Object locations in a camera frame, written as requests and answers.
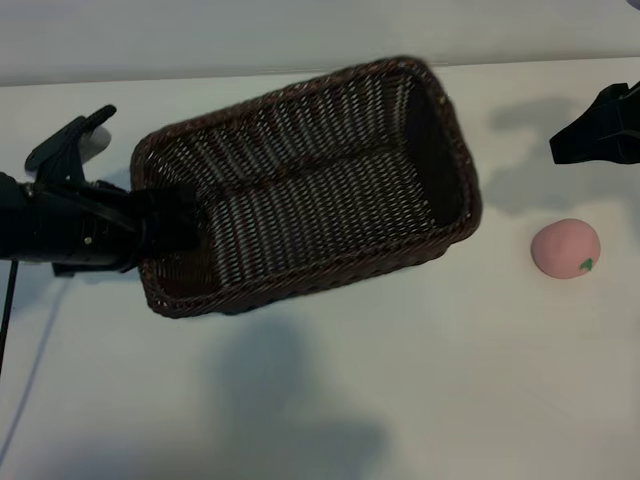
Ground pink toy peach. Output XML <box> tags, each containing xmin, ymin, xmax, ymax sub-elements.
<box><xmin>530</xmin><ymin>218</ymin><xmax>602</xmax><ymax>279</ymax></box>

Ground dark brown wicker basket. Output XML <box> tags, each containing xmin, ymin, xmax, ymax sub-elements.
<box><xmin>128</xmin><ymin>55</ymin><xmax>485</xmax><ymax>321</ymax></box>

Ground black braided cable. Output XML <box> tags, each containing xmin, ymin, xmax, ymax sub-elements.
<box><xmin>0</xmin><ymin>259</ymin><xmax>20</xmax><ymax>376</ymax></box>

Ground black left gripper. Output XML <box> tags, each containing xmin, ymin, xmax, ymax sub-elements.
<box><xmin>32</xmin><ymin>178</ymin><xmax>206</xmax><ymax>277</ymax></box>

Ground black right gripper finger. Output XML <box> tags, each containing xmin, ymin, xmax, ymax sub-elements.
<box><xmin>548</xmin><ymin>82</ymin><xmax>640</xmax><ymax>152</ymax></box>
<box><xmin>550</xmin><ymin>124</ymin><xmax>640</xmax><ymax>164</ymax></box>

